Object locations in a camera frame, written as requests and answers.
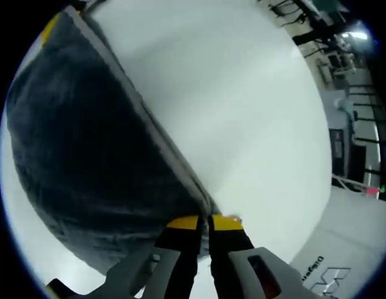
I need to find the grey towel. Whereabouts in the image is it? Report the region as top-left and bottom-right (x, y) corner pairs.
(7, 11), (225, 272)

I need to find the white square pillar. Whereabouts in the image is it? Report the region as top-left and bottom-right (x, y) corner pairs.
(286, 183), (386, 299)

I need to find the grey office printer machine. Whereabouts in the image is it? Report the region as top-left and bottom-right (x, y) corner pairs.
(329, 126), (368, 185)

